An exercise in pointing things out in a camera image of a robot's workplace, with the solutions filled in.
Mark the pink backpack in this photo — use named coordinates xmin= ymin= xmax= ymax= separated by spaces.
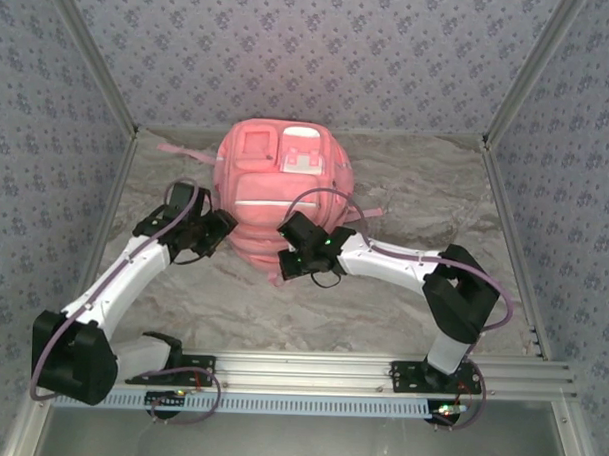
xmin=150 ymin=115 xmax=388 ymax=292

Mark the black controller board with LED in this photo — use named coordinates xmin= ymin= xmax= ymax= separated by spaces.
xmin=427 ymin=399 xmax=468 ymax=430
xmin=144 ymin=390 xmax=188 ymax=420

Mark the aluminium side rail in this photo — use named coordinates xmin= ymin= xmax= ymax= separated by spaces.
xmin=472 ymin=137 xmax=562 ymax=362
xmin=54 ymin=128 xmax=140 ymax=351

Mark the aluminium mounting rail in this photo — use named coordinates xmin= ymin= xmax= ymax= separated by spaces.
xmin=32 ymin=342 xmax=580 ymax=405

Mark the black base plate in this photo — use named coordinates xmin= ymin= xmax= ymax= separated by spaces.
xmin=388 ymin=359 xmax=484 ymax=397
xmin=123 ymin=351 xmax=218 ymax=388

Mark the light blue cable duct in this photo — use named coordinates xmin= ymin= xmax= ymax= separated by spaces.
xmin=51 ymin=384 xmax=436 ymax=422

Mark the aluminium frame post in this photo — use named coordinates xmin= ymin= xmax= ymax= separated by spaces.
xmin=480 ymin=0 xmax=592 ymax=155
xmin=37 ymin=0 xmax=144 ymax=139

